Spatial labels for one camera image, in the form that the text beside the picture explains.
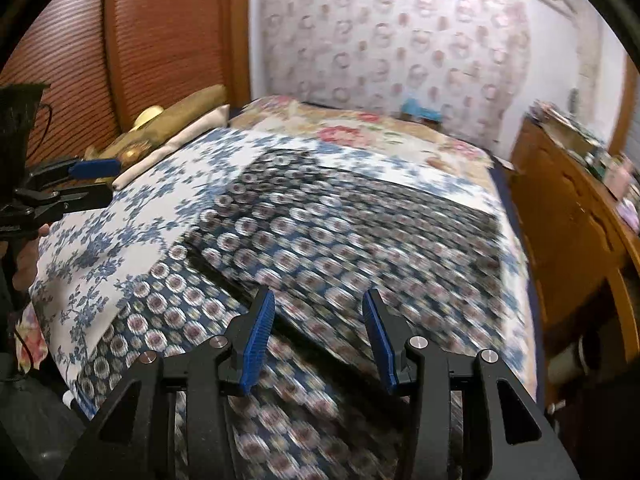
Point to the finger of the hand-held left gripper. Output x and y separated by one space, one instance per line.
95 166
85 195

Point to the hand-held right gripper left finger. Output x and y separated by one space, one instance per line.
257 345

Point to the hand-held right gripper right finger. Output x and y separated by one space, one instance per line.
382 345

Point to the navy medallion print satin shirt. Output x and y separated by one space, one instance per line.
325 240

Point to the person's left hand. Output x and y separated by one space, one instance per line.
25 266

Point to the blue floral white blanket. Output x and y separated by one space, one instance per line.
100 240

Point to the pale yellow cushion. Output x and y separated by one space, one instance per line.
148 116

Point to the white pillow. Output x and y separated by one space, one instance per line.
175 146

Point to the golden patterned pillow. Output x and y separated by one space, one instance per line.
185 110

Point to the wooden louvered wardrobe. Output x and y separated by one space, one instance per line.
150 35

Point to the white roll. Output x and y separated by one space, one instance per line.
567 361

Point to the rose floral bedsheet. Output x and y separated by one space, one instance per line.
350 135

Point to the wooden sideboard cabinet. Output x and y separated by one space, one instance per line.
560 220

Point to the blue plastic bag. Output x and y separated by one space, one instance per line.
420 110

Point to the pile of papers and boxes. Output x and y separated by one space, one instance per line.
560 125

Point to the pink bottle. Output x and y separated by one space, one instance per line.
620 176

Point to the circle print sheer curtain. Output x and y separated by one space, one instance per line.
375 35

